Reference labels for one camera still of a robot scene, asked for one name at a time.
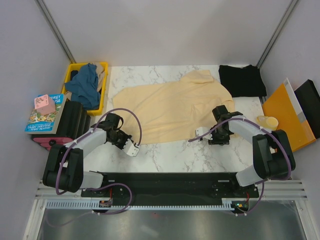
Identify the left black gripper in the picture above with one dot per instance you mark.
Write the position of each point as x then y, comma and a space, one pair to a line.
126, 137

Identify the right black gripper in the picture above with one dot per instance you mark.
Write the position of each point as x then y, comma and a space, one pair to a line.
215, 141

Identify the cream yellow t shirt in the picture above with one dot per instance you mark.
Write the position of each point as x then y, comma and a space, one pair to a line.
172, 111

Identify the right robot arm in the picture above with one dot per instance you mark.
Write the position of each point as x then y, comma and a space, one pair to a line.
272, 156

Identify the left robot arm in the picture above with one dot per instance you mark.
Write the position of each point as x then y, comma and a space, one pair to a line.
65, 163

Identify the pink black box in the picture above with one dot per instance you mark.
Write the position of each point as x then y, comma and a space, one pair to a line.
73, 123

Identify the yellow plastic cup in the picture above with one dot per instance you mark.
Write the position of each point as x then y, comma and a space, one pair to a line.
267, 122

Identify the folded black t shirt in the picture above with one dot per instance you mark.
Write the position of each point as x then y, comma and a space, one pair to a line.
242, 81

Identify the blue t shirt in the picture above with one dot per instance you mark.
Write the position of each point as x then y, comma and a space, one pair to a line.
83, 87

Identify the orange board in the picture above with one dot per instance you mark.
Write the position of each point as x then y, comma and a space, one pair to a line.
279, 106

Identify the beige t shirt in bin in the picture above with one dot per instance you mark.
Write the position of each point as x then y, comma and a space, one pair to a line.
100, 71

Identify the blue illustrated book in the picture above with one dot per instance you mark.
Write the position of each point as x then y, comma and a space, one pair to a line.
46, 124

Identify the pink cube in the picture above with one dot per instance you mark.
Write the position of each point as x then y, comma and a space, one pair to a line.
44, 104

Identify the white strip board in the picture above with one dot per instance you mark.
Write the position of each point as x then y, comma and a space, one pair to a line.
294, 101

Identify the yellow plastic bin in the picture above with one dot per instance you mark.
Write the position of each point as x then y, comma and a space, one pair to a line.
72, 70

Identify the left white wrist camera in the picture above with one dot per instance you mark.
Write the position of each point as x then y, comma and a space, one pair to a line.
131, 149

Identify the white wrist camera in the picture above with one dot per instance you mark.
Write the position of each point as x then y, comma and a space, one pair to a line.
204, 133
131, 149

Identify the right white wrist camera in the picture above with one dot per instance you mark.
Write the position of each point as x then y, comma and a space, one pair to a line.
204, 133

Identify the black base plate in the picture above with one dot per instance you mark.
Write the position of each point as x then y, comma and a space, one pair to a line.
122, 179

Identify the white cable duct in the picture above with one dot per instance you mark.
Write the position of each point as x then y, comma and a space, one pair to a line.
98, 204

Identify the aluminium frame rail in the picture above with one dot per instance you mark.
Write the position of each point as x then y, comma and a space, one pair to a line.
269, 190

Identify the right corner aluminium post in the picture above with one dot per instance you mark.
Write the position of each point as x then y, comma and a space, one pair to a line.
278, 31

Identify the corner aluminium post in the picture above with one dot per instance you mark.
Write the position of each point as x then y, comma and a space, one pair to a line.
278, 31
55, 29

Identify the left corner aluminium post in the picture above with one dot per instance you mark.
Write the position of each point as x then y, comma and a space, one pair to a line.
55, 29

